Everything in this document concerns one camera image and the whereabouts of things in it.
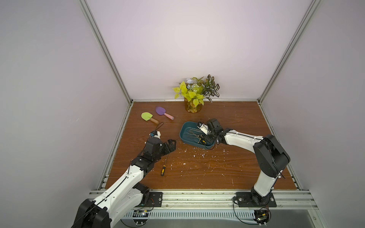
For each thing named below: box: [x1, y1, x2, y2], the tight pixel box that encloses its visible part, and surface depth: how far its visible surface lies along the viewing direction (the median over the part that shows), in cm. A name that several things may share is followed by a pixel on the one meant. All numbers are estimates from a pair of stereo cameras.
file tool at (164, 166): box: [160, 154, 169, 177], surface depth 85 cm
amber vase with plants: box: [172, 74, 220, 114], surface depth 99 cm
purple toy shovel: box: [155, 106, 175, 120], surface depth 116 cm
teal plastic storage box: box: [179, 121, 216, 150], surface depth 100 cm
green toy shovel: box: [141, 112, 154, 122], surface depth 113 cm
